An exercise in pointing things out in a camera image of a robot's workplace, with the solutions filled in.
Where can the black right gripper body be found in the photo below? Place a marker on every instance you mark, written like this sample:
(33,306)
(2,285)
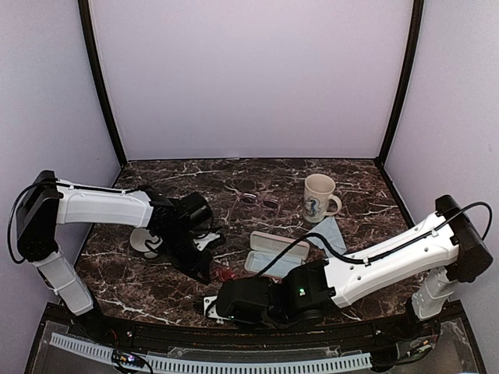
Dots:
(276,322)

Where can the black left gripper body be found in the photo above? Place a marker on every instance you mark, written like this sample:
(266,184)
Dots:
(176,242)

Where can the pink frame sunglasses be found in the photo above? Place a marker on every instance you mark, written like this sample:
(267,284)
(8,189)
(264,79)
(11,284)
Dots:
(223,274)

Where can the pink glasses case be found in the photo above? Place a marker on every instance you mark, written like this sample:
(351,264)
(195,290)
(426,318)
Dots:
(275,244)

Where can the light blue cleaning cloth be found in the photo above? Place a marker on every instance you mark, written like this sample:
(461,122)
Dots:
(256,261)

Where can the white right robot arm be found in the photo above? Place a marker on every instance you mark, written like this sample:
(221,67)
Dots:
(446,245)

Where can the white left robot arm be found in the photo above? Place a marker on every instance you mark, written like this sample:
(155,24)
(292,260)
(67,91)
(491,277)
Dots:
(49,202)

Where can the white ceramic bowl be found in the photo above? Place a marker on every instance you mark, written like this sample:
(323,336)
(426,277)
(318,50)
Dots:
(144,243)

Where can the light blue cloth near mug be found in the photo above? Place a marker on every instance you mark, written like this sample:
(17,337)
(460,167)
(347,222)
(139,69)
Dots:
(330,230)

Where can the cream ceramic mug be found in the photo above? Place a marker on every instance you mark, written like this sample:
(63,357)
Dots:
(319,198)

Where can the clear frame dark-lens sunglasses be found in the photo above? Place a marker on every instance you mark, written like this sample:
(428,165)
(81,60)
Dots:
(253,204)

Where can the black front rail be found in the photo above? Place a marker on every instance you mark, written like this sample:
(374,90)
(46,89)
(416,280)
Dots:
(161,337)

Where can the white slotted cable duct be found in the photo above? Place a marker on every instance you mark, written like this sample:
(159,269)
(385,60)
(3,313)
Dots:
(186,360)

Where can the black left corner post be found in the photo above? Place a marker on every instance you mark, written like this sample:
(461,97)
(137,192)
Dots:
(99,83)

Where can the black corner post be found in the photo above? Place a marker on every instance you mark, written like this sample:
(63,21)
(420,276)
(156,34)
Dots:
(99,83)
(403,82)

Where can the black right corner post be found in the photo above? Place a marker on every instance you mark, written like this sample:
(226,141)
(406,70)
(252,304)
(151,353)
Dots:
(403,82)

